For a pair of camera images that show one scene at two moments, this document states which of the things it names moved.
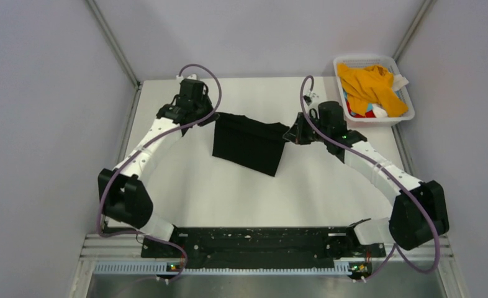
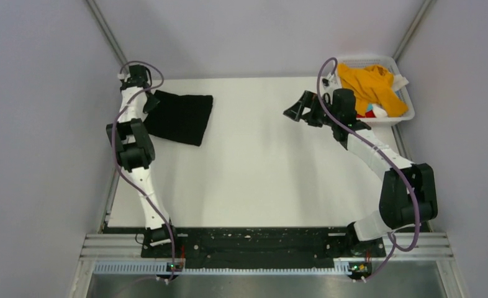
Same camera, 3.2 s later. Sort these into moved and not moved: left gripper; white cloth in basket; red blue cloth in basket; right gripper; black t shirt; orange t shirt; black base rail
Moved: black t shirt; right gripper; left gripper
Not moved: orange t shirt; red blue cloth in basket; black base rail; white cloth in basket
